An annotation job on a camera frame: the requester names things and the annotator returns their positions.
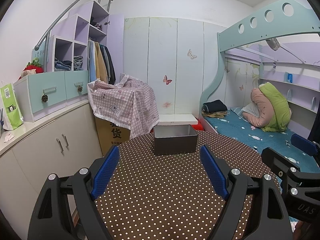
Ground cardboard box with characters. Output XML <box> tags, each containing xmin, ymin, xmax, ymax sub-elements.
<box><xmin>95</xmin><ymin>117</ymin><xmax>130</xmax><ymax>155</ymax></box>

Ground metal stair handrail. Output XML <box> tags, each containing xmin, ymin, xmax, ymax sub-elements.
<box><xmin>34</xmin><ymin>0</ymin><xmax>114</xmax><ymax>51</ymax></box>

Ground mint bunk bed frame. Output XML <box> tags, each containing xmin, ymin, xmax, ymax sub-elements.
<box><xmin>200</xmin><ymin>0</ymin><xmax>319</xmax><ymax>137</ymax></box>

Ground brown polka dot tablecloth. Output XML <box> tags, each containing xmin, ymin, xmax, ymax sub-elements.
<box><xmin>96</xmin><ymin>130</ymin><xmax>279</xmax><ymax>240</ymax></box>

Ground mint drawer unit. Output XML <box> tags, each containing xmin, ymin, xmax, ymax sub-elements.
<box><xmin>14</xmin><ymin>70</ymin><xmax>89</xmax><ymax>122</ymax></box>

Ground green white paper bag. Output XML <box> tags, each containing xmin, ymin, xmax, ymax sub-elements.
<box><xmin>0</xmin><ymin>83</ymin><xmax>23</xmax><ymax>131</ymax></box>

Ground folded dark clothes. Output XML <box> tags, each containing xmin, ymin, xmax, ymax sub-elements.
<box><xmin>202</xmin><ymin>100</ymin><xmax>228</xmax><ymax>113</ymax></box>

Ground red green plush toy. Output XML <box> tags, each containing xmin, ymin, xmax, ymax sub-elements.
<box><xmin>19</xmin><ymin>57</ymin><xmax>44</xmax><ymax>79</ymax></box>

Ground blue patterned bed sheet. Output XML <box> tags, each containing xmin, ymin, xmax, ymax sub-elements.
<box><xmin>204</xmin><ymin>107</ymin><xmax>319</xmax><ymax>173</ymax></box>

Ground hanging clothes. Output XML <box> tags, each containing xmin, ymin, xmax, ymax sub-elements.
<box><xmin>88</xmin><ymin>39</ymin><xmax>116</xmax><ymax>85</ymax></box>

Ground grey metal tin box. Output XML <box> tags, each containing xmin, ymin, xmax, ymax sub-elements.
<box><xmin>153</xmin><ymin>125</ymin><xmax>198</xmax><ymax>155</ymax></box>

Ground white board on stool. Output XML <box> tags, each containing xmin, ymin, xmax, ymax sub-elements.
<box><xmin>158</xmin><ymin>114</ymin><xmax>198</xmax><ymax>126</ymax></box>

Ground beige low cabinet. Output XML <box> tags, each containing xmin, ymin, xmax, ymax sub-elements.
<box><xmin>1</xmin><ymin>104</ymin><xmax>102</xmax><ymax>237</ymax></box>

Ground purple stair shelf unit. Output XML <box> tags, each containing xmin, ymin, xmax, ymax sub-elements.
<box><xmin>31</xmin><ymin>0</ymin><xmax>125</xmax><ymax>86</ymax></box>

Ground green plush pillow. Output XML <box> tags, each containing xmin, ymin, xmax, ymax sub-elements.
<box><xmin>259</xmin><ymin>82</ymin><xmax>292</xmax><ymax>132</ymax></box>

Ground pink checkered cloth cover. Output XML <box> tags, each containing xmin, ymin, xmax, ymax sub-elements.
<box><xmin>87</xmin><ymin>74</ymin><xmax>159</xmax><ymax>138</ymax></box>

